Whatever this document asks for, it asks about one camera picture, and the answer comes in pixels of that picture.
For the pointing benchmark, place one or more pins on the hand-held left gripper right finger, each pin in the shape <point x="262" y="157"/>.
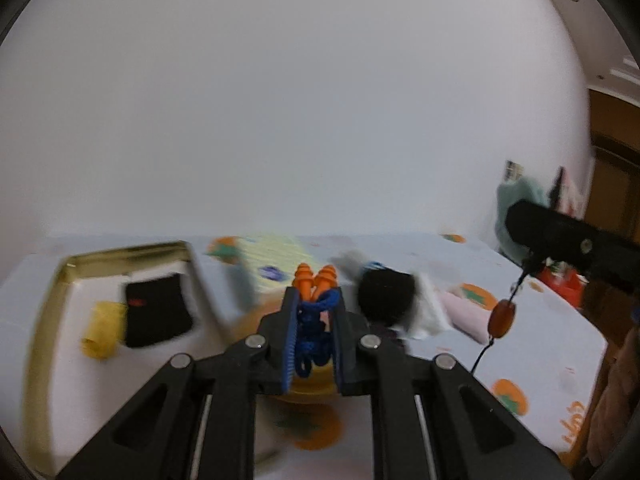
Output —
<point x="339" y="350"/>

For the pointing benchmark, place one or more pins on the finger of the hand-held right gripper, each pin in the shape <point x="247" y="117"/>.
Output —
<point x="527" y="225"/>

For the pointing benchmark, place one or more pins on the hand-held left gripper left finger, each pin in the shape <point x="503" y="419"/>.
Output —
<point x="290" y="340"/>

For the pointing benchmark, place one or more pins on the dark scrunchie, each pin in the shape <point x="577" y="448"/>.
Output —
<point x="387" y="295"/>

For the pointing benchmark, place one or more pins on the white cloth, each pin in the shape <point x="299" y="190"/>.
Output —
<point x="430" y="315"/>

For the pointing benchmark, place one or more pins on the pink cloth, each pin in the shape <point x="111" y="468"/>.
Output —
<point x="467" y="317"/>

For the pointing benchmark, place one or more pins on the yellow cloth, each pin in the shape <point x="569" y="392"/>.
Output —
<point x="104" y="330"/>

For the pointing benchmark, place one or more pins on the gold metal tray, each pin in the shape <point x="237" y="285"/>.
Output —
<point x="45" y="310"/>

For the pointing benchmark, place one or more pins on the teal garment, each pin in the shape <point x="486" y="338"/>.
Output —
<point x="520" y="195"/>

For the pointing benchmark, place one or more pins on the red container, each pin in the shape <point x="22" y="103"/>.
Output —
<point x="567" y="287"/>

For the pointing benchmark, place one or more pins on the yellow round container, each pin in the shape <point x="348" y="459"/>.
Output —
<point x="312" y="390"/>

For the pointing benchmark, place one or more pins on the pink and white bag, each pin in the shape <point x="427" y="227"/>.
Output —
<point x="570" y="195"/>

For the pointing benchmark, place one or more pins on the grey cloth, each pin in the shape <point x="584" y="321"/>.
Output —
<point x="244" y="287"/>
<point x="350" y="261"/>

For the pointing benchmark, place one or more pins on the yellow-green patterned packet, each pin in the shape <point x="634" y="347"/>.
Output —
<point x="270" y="255"/>

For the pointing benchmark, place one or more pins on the orange-print white bedsheet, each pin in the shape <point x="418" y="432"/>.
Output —
<point x="542" y="342"/>

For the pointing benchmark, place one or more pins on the person's brown clothing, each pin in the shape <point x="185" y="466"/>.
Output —
<point x="617" y="410"/>

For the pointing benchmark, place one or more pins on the wooden door frame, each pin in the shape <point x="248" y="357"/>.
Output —
<point x="615" y="125"/>

